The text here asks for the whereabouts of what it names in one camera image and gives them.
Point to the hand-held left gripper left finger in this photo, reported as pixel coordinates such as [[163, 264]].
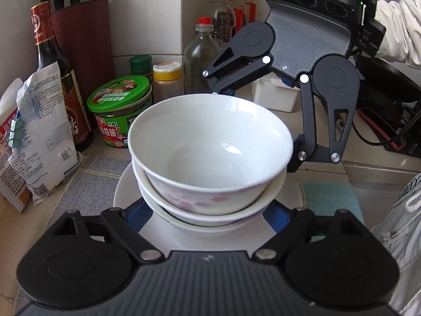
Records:
[[135, 211]]

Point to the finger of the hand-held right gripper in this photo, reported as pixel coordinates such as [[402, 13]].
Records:
[[230, 75], [307, 121]]

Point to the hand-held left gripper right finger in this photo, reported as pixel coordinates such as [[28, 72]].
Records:
[[268, 216]]

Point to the white stained plate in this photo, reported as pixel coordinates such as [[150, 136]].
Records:
[[164, 237]]

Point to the white bowl with pink flowers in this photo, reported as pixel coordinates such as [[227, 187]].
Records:
[[204, 131], [184, 215], [210, 230]]

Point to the clear bottle with red cap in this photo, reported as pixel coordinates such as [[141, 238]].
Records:
[[197, 56]]

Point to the white plastic container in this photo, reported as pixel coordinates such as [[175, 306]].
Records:
[[273, 100]]

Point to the dark liquid plastic bottle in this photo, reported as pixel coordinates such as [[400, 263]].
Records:
[[223, 23]]

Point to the grey and teal checked cloth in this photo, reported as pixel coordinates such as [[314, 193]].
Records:
[[85, 184]]

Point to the yellow lidded spice jar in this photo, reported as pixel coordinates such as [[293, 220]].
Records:
[[167, 72]]

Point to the red labelled plastic bottle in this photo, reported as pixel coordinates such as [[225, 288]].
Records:
[[238, 13]]

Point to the black and red cooker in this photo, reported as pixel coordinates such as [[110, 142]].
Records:
[[394, 121]]

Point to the small green capped jar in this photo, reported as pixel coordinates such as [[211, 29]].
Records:
[[140, 64]]

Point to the green lidded sauce jar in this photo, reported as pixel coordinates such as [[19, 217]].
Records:
[[118, 95]]

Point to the red and white seasoning bag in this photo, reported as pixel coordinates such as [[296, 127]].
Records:
[[8, 184]]

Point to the person's light clothing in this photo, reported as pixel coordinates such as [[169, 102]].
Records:
[[401, 243]]

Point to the teal bag clip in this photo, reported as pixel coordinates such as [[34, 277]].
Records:
[[16, 133]]

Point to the dark red knife block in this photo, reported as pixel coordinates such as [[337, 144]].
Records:
[[85, 39]]

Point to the dark soy sauce bottle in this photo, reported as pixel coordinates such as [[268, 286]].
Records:
[[49, 49]]

